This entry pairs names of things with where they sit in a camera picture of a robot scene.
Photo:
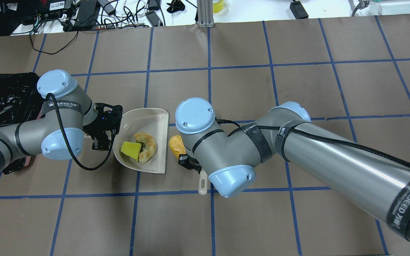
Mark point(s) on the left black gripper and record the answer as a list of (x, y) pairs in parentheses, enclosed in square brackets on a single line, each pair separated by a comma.
[(98, 127)]

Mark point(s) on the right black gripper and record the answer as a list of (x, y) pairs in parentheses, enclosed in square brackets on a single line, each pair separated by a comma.
[(187, 161)]

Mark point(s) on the yellow lemon toy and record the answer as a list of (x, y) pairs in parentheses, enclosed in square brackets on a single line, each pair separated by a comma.
[(176, 146)]

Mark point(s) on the yellow sponge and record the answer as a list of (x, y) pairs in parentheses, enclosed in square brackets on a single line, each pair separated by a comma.
[(131, 149)]

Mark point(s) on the beige plastic dustpan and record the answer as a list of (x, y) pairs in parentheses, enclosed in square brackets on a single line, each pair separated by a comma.
[(141, 144)]

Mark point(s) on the beige hand brush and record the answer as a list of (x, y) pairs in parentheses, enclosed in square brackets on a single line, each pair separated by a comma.
[(203, 183)]

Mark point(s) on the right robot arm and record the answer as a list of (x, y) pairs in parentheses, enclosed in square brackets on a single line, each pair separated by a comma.
[(376, 182)]

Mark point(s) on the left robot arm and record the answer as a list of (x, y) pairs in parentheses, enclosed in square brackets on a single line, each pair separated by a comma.
[(67, 115)]

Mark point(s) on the black lined trash bin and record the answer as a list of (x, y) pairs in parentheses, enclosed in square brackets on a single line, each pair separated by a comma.
[(19, 99)]

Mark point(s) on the black power adapter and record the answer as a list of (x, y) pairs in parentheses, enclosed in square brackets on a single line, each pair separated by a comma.
[(86, 15)]

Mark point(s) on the yellow tape roll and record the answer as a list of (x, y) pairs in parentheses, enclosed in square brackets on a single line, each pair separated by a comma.
[(219, 6)]

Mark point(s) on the small black power brick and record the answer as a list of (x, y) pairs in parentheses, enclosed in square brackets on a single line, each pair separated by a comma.
[(298, 10)]

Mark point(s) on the aluminium frame post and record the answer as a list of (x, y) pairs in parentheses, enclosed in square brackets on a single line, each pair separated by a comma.
[(205, 14)]

